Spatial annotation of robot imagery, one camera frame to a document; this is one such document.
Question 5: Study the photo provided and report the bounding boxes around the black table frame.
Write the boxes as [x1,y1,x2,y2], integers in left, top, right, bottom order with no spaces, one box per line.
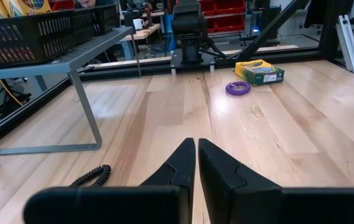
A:
[0,0,354,150]

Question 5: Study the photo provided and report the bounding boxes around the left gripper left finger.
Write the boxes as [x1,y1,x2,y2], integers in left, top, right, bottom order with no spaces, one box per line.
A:
[23,138,196,224]

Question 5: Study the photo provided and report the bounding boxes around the white mug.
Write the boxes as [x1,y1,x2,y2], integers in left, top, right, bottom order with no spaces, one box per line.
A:
[132,17,146,31]

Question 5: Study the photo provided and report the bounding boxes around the red storage bins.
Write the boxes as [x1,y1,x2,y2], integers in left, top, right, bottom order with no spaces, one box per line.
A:
[195,0,246,34]

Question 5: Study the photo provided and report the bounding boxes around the grey metal shelf riser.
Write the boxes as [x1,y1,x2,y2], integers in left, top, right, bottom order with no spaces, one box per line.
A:
[0,26,142,157]

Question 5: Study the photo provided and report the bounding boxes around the purple coil bracelet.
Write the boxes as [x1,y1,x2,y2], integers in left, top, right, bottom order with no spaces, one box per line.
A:
[225,81,252,96]

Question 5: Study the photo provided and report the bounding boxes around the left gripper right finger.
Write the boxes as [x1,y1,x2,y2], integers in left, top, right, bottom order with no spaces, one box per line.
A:
[198,139,354,224]

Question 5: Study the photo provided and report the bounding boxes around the silver aluminium extrusion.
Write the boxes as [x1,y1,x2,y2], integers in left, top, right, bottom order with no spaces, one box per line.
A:
[335,14,354,75]

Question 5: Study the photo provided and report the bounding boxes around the wooden background table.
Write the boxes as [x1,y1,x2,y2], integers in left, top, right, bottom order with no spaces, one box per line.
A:
[119,22,162,62]

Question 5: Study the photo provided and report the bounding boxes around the blue container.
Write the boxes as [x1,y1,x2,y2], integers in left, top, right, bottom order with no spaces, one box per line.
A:
[163,14,178,53]

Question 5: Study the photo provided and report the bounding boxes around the black coil bracelet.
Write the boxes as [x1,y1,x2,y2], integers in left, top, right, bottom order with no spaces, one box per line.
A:
[68,164,113,189]

